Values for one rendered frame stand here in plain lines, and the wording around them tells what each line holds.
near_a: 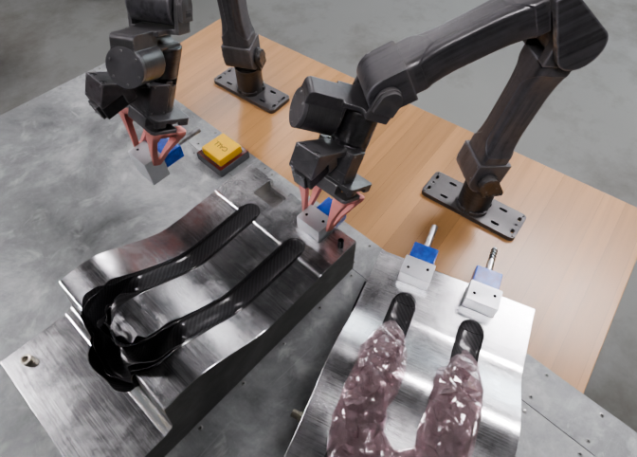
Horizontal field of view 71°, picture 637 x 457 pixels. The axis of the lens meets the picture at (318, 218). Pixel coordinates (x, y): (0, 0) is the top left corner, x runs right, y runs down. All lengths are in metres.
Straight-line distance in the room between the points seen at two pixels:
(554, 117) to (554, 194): 1.57
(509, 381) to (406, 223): 0.34
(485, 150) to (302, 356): 0.45
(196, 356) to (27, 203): 0.57
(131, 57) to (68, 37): 2.56
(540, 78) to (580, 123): 1.90
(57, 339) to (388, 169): 0.68
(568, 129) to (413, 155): 1.60
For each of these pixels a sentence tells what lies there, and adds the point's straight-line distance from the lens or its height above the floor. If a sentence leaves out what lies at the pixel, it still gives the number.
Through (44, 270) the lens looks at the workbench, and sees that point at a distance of 0.96.
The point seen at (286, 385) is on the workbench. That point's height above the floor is 0.80.
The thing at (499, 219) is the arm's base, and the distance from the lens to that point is 0.94.
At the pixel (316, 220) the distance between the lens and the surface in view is 0.74.
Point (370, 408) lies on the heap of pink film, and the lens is 0.63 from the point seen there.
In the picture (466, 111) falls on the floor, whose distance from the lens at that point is 2.45.
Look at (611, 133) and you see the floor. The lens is 2.64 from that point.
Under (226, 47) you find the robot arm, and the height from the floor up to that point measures 0.95.
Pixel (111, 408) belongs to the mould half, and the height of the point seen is 0.86.
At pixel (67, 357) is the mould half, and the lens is 0.78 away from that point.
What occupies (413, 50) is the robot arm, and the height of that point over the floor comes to 1.17.
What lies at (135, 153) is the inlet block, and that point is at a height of 0.96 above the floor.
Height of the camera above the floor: 1.51
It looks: 54 degrees down
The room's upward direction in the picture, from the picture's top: straight up
